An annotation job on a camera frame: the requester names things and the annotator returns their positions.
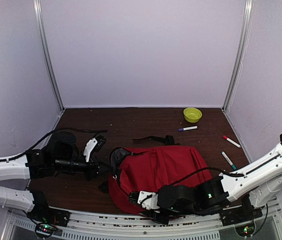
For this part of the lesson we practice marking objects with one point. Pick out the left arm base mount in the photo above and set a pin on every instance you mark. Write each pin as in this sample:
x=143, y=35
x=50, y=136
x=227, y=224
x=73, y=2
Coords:
x=46, y=219

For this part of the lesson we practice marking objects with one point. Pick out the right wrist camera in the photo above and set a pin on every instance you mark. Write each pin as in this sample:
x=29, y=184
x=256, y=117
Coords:
x=145, y=199

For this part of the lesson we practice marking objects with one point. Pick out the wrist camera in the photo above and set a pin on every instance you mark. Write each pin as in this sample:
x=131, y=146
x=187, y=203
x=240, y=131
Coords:
x=145, y=199
x=95, y=144

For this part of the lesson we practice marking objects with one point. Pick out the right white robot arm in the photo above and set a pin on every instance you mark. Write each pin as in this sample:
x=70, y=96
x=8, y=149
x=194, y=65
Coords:
x=212, y=196

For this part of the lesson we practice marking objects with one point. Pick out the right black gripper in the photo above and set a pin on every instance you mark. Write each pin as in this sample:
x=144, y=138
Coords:
x=156, y=220

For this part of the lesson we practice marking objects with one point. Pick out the purple-capped white marker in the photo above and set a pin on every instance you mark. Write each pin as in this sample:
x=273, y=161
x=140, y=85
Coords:
x=187, y=128

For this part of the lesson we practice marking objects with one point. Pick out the left aluminium frame post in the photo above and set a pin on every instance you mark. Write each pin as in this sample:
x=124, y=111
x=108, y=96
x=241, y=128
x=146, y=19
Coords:
x=46, y=53

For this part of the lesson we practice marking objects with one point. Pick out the red-capped white marker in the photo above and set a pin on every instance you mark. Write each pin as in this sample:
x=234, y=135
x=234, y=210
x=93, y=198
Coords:
x=231, y=141

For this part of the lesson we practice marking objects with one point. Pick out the yellow-green plastic bowl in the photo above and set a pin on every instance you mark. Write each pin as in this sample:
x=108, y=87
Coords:
x=192, y=115

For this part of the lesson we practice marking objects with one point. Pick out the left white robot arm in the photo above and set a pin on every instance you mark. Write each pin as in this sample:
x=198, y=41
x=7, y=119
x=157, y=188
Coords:
x=31, y=164

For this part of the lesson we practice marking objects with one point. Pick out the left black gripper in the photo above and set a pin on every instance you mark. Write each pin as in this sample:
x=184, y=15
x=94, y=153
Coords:
x=92, y=171

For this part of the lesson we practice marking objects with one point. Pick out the aluminium frame post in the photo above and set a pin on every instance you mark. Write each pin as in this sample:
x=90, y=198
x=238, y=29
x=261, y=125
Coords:
x=243, y=41
x=46, y=53

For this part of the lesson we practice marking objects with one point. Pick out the right aluminium frame post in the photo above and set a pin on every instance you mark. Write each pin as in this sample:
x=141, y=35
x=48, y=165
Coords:
x=243, y=41

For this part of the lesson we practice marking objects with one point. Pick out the teal-capped white marker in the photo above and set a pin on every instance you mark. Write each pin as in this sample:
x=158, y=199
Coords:
x=228, y=160

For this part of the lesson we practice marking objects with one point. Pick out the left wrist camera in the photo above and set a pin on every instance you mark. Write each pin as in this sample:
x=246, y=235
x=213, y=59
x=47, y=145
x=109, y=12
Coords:
x=95, y=144

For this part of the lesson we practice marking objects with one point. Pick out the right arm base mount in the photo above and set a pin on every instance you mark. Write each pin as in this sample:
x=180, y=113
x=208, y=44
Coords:
x=243, y=218

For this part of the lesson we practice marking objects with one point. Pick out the red backpack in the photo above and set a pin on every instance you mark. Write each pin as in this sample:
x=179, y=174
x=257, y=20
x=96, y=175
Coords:
x=150, y=168

